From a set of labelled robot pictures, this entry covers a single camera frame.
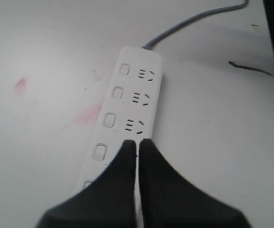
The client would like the white five-outlet power strip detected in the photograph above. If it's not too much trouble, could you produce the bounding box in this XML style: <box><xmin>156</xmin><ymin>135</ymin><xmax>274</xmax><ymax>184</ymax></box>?
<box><xmin>73</xmin><ymin>45</ymin><xmax>163</xmax><ymax>228</ymax></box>

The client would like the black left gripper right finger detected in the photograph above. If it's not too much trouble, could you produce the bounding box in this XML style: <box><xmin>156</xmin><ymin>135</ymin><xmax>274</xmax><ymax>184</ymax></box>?
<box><xmin>138</xmin><ymin>139</ymin><xmax>251</xmax><ymax>228</ymax></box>

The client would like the grey power cable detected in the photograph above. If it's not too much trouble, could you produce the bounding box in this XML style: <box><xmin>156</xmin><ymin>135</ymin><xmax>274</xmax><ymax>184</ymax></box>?
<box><xmin>142</xmin><ymin>0</ymin><xmax>249</xmax><ymax>50</ymax></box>

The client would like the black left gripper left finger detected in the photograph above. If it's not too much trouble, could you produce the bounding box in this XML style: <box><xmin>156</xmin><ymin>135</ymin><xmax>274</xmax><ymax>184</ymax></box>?
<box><xmin>37</xmin><ymin>140</ymin><xmax>137</xmax><ymax>228</ymax></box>

